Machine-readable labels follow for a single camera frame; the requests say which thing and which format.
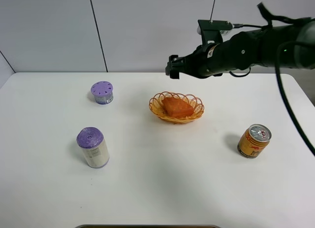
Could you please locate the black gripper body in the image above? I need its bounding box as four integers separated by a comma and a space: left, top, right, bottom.
181, 32, 263, 78

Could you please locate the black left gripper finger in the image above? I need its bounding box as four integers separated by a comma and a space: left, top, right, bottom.
168, 68, 182, 79

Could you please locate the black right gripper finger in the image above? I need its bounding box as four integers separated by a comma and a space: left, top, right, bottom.
165, 55, 184, 74

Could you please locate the orange triangular bread piece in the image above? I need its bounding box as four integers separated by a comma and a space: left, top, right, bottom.
162, 97, 194, 118

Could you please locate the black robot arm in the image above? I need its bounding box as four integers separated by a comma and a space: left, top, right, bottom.
165, 18, 315, 79

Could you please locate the orange woven basket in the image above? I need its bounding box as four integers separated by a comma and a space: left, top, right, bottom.
149, 91, 204, 124

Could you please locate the purple lidded air freshener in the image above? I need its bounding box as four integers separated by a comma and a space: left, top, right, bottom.
91, 81, 114, 105

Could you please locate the gold drink can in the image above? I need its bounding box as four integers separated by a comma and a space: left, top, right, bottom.
237, 124, 272, 159

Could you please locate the purple trash bag roll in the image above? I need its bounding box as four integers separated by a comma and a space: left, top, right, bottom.
76, 127, 110, 168

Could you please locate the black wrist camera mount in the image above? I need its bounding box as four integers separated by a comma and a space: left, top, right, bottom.
197, 20, 233, 47

